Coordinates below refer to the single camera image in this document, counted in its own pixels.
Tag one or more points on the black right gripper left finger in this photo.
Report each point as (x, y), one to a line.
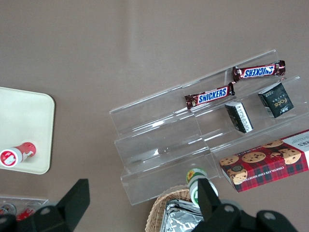
(74, 205)

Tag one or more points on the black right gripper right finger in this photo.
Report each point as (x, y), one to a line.
(208, 200)

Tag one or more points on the aluminium foil tray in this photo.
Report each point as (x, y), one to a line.
(181, 217)

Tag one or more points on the oval wicker basket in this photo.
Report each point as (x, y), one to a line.
(157, 207)

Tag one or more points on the beige plastic tray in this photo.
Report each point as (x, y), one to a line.
(24, 125)

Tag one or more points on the green white yogurt bottle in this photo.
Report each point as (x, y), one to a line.
(193, 177)

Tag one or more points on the clear acrylic bottle rack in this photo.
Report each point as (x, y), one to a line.
(36, 201)

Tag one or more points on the red tartan cookie box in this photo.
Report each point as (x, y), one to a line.
(265, 164)

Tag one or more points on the red white yogurt bottle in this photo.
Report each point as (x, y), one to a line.
(17, 154)

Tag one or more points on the clear acrylic stepped stand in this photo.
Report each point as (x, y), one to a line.
(157, 135)

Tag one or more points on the small black carton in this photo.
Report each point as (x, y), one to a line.
(276, 100)
(239, 117)

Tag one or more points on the Snickers bar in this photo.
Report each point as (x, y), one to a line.
(209, 97)
(258, 70)

